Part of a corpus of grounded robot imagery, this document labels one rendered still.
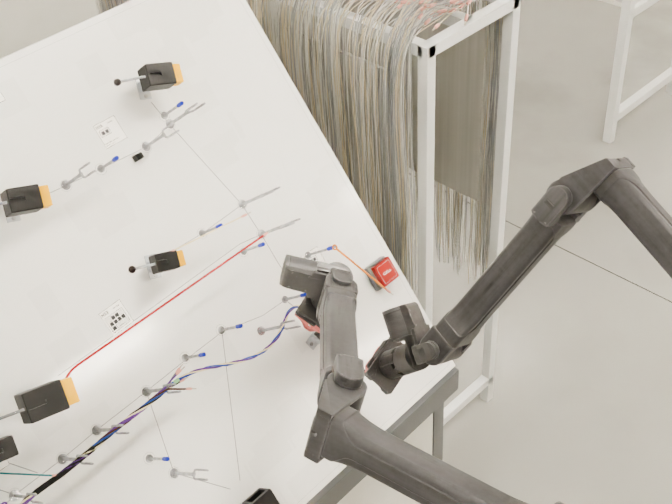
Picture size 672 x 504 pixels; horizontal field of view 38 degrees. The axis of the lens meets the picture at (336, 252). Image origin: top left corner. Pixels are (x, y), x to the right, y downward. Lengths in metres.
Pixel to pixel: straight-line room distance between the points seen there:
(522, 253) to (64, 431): 0.85
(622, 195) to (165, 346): 0.87
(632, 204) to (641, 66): 3.68
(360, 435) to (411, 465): 0.08
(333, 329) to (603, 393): 1.98
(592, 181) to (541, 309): 2.11
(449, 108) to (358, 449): 1.63
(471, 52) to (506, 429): 1.27
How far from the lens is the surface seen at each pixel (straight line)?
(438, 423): 2.38
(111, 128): 1.90
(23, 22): 4.57
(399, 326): 1.82
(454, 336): 1.75
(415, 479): 1.24
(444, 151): 2.84
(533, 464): 3.17
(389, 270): 2.10
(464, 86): 2.68
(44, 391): 1.66
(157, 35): 2.00
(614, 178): 1.57
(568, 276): 3.82
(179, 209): 1.91
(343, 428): 1.27
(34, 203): 1.72
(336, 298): 1.63
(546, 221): 1.60
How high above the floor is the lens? 2.48
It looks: 39 degrees down
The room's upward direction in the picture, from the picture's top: 4 degrees counter-clockwise
